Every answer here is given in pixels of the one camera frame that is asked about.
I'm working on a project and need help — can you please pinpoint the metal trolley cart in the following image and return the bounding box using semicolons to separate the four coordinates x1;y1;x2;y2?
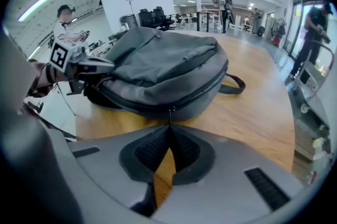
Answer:
289;40;335;115

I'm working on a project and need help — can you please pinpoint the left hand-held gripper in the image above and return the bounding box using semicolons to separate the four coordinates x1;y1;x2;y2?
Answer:
48;38;91;96

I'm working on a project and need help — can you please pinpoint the grey trash can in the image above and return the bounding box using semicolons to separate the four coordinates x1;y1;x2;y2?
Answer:
120;14;139;30

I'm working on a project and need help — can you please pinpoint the glass entrance door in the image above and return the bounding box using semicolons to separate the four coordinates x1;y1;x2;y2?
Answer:
283;0;335;60

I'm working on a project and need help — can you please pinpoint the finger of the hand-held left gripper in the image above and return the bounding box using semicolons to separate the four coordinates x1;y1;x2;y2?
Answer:
67;124;171;210
152;124;305;224

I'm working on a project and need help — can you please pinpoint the wooden slat pallet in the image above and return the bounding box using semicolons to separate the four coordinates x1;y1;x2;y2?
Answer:
291;123;321;185

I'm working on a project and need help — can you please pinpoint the ceiling tube light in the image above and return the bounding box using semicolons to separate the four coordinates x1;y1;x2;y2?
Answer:
17;0;63;23

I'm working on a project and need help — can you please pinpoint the black office chair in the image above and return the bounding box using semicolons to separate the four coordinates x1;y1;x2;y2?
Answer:
138;8;157;29
153;6;177;32

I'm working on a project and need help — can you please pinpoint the grey backpack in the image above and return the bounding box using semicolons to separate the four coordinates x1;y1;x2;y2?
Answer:
84;26;247;124

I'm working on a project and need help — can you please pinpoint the person's left forearm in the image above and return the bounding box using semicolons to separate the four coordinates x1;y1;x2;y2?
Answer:
26;59;70;99

